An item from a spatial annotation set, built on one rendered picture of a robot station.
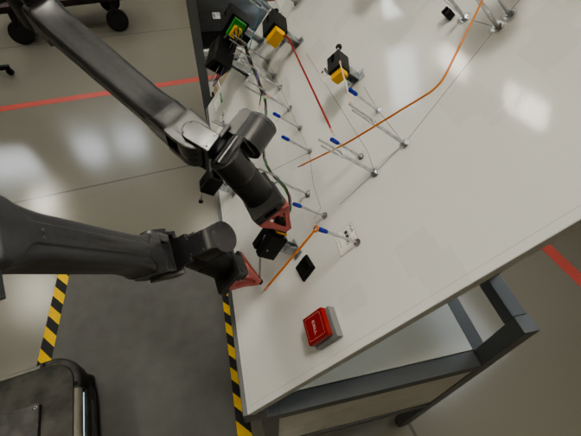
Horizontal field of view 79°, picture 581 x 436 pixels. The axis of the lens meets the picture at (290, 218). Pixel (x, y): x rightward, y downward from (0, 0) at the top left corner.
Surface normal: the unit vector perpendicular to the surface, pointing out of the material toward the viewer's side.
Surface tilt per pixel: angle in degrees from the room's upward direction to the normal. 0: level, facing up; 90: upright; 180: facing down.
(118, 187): 0
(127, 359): 0
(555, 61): 54
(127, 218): 0
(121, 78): 27
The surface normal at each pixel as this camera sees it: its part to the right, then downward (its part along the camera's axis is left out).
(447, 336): 0.04, -0.65
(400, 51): -0.76, -0.27
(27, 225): 0.95, -0.30
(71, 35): 0.15, -0.24
